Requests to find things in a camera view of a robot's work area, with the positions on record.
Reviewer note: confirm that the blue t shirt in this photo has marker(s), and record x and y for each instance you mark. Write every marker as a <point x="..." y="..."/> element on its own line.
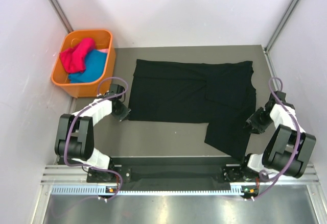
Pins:
<point x="95" y="62"/>

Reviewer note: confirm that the aluminium frame post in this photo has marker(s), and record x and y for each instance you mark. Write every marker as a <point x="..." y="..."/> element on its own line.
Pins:
<point x="281" y="25"/>
<point x="61" y="15"/>

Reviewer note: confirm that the light pink cloth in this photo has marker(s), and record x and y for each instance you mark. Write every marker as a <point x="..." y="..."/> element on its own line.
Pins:
<point x="104" y="50"/>

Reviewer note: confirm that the right aluminium frame post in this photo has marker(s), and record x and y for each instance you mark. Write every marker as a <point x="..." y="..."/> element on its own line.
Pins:
<point x="281" y="25"/>

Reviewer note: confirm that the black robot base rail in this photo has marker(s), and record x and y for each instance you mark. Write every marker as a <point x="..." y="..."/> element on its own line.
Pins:
<point x="221" y="170"/>

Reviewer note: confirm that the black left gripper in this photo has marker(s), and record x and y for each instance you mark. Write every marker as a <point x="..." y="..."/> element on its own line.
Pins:
<point x="124" y="114"/>

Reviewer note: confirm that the left aluminium frame post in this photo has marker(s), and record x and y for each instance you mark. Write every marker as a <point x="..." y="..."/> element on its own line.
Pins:
<point x="61" y="15"/>

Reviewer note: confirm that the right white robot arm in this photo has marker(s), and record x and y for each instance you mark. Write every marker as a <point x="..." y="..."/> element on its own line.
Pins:
<point x="280" y="147"/>

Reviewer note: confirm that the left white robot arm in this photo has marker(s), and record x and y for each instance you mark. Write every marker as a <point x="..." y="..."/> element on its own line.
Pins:
<point x="75" y="134"/>

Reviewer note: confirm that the black t shirt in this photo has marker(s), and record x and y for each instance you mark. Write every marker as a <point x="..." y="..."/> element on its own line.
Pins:
<point x="219" y="95"/>

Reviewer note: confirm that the white slotted cable duct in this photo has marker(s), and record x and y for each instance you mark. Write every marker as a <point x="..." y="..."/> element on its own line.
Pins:
<point x="104" y="190"/>

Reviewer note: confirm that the pink t shirt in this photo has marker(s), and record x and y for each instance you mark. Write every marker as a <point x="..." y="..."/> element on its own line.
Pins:
<point x="73" y="58"/>

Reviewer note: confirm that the orange plastic bin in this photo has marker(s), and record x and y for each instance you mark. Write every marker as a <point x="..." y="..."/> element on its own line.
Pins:
<point x="59" y="77"/>

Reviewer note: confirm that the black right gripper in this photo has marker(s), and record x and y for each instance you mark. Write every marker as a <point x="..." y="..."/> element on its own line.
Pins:
<point x="258" y="128"/>

